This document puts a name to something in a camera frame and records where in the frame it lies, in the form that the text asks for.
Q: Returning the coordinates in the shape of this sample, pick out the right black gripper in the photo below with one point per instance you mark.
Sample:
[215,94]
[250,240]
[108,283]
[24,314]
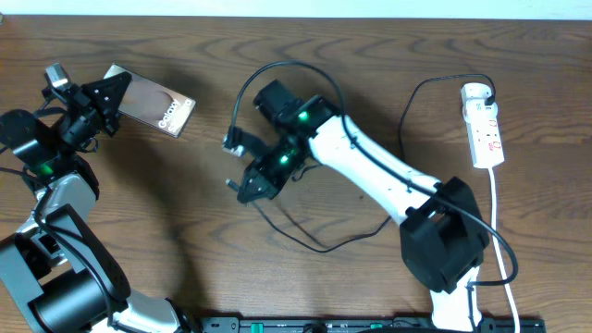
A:
[269,186]

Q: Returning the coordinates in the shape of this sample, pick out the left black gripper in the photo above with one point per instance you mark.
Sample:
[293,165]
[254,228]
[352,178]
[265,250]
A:
[81,105]

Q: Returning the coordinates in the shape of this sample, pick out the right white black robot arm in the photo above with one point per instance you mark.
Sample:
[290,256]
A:
[443,236]

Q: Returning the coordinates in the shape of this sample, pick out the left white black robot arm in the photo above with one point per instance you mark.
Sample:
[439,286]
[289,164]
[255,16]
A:
[60,276]

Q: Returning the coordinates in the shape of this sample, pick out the white power strip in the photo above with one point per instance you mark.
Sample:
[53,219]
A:
[482,125]

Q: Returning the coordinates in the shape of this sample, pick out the black mounting rail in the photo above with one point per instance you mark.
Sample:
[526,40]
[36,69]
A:
[227,324]

